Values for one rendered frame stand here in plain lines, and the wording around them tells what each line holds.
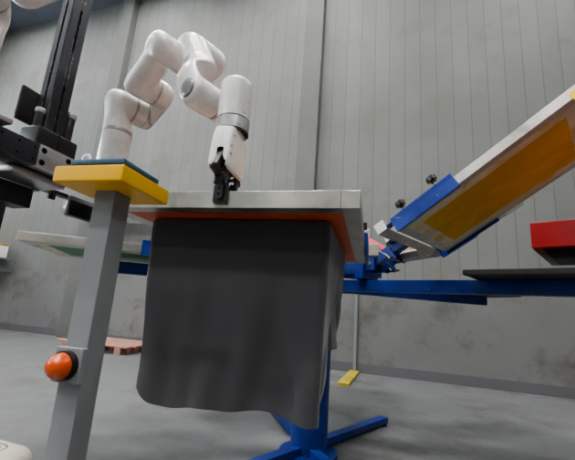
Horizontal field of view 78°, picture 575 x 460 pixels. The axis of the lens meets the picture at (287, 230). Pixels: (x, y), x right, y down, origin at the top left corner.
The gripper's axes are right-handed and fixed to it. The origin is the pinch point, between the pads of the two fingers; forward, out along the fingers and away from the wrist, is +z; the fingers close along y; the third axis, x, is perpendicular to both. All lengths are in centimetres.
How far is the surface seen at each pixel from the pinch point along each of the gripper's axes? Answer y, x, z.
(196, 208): 1.3, -5.7, 2.9
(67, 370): 23.8, -10.1, 33.4
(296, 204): 1.9, 16.5, 2.2
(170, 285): -7.1, -14.5, 19.3
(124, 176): 25.0, -5.5, 4.7
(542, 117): -58, 88, -48
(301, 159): -425, -75, -199
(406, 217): -82, 45, -18
